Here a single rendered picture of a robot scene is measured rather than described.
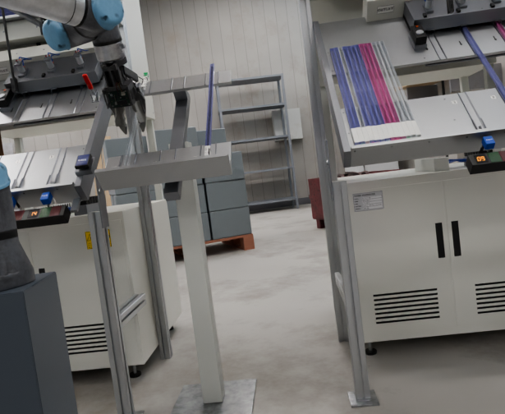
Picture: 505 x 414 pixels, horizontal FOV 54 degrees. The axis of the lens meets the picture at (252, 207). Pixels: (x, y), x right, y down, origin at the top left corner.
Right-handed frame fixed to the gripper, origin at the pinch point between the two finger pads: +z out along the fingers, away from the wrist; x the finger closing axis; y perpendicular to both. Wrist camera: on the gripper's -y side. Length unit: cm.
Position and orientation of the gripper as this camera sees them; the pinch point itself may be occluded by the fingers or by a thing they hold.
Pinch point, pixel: (134, 127)
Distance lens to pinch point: 147.6
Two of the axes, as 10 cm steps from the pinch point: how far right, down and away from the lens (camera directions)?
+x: 9.9, -1.2, -0.8
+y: 0.0, 5.1, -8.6
